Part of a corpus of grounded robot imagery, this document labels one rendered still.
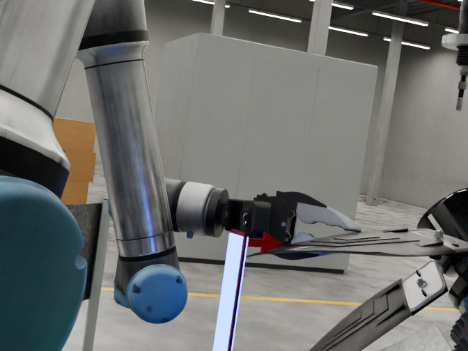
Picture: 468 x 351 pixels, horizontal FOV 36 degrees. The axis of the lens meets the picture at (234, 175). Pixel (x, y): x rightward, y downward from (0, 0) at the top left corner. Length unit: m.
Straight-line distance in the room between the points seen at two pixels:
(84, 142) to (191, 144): 2.24
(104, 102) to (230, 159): 6.23
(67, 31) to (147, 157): 0.56
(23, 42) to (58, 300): 0.11
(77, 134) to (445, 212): 7.97
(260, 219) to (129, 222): 0.16
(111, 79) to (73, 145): 7.99
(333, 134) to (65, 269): 7.24
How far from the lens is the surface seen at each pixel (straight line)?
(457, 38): 0.99
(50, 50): 0.34
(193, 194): 1.01
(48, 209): 0.31
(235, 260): 0.75
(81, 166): 8.90
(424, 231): 1.04
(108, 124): 0.89
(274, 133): 7.25
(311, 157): 7.44
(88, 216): 2.89
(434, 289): 1.08
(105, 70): 0.89
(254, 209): 0.90
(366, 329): 1.11
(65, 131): 8.85
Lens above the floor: 1.29
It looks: 3 degrees down
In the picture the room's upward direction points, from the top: 8 degrees clockwise
